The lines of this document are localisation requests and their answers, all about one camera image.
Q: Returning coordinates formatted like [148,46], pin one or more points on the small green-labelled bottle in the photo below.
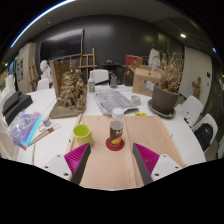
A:
[91,85]

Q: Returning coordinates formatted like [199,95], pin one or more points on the paintbrush with red ferrule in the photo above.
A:
[45,134]

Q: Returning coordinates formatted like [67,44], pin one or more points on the small yellow flat item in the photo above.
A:
[140,114]

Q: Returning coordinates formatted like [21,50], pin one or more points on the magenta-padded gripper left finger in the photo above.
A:
[76,159]

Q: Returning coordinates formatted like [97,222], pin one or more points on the white plaster bust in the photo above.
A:
[45,68]

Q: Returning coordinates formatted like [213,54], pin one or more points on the wooden easel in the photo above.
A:
[87,65]
[33,73]

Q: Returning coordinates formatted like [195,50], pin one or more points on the flat round red coaster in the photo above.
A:
[115,148]

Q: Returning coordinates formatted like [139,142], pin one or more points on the brown cardboard box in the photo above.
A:
[143,81]

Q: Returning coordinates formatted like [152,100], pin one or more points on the dry plant in grey pot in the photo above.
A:
[164,100]

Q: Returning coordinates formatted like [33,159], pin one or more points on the golden sculpture on wooden base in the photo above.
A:
[71,93]

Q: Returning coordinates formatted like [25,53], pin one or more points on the white canvas stack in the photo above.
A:
[5,143]

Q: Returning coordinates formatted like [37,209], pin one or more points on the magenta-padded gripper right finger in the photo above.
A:
[147,159]

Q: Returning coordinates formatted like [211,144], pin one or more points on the colourful painted sheet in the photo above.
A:
[23,128]

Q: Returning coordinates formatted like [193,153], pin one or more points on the yellow-green mug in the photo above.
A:
[82,135]

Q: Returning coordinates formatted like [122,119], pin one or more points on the clear drink bottle white cap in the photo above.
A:
[116,131]

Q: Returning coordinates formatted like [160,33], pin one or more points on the white chair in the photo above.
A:
[42,85]
[193,106]
[99,75]
[211,121]

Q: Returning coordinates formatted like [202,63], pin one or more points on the red box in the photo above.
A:
[133,60]

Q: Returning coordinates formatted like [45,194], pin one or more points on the small grey paint jar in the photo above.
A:
[46,121]

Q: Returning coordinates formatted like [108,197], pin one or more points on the glass jug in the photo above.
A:
[113,81]

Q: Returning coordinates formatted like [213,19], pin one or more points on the dark wall screen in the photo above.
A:
[61,45]

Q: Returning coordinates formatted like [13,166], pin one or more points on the wooden wall figure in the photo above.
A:
[197,87]

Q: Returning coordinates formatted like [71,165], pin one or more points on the small white cup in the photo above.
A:
[135,100]

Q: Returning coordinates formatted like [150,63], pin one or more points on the black flat boxes stack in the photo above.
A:
[15,105]

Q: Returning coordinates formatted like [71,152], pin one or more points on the white plaster sculpture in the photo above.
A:
[154,58]

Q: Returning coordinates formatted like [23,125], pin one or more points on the black backpack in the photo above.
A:
[203,136]

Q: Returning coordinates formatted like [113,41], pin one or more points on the long ceiling light strip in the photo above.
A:
[36,20]

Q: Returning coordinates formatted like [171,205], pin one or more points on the beige cabinet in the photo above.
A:
[25,66]

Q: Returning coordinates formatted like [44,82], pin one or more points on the light wooden drawing board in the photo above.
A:
[106,166]
[150,131]

